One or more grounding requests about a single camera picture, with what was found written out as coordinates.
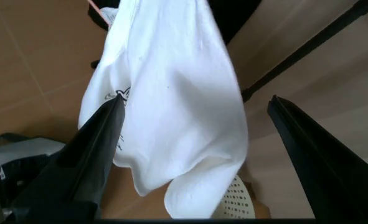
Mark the white laundry basket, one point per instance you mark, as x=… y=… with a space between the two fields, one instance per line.
x=236 y=199

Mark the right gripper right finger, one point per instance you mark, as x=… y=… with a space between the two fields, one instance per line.
x=327 y=174

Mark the white garment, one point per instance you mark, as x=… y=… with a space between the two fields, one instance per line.
x=177 y=109

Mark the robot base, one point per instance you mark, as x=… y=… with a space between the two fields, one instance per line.
x=21 y=149

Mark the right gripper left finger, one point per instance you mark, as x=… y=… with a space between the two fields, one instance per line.
x=78 y=168

